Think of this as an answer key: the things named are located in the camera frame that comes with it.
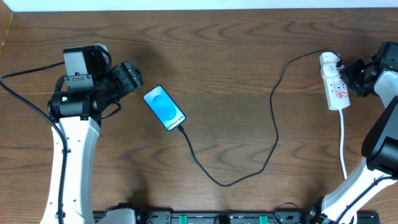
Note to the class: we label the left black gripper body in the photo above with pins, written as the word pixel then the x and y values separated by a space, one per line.
pixel 130 76

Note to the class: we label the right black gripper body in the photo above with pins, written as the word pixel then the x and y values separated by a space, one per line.
pixel 351 74

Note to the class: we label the blue Galaxy smartphone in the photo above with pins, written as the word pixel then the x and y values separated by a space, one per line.
pixel 164 107

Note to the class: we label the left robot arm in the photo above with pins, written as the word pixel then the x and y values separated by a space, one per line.
pixel 77 117

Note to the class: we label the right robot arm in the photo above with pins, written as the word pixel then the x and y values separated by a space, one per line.
pixel 378 167

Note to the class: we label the white charger plug adapter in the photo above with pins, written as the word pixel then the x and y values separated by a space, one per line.
pixel 330 71

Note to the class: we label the white power strip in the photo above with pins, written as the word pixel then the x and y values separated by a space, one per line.
pixel 335 89

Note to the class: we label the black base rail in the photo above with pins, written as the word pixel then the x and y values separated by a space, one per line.
pixel 167 217

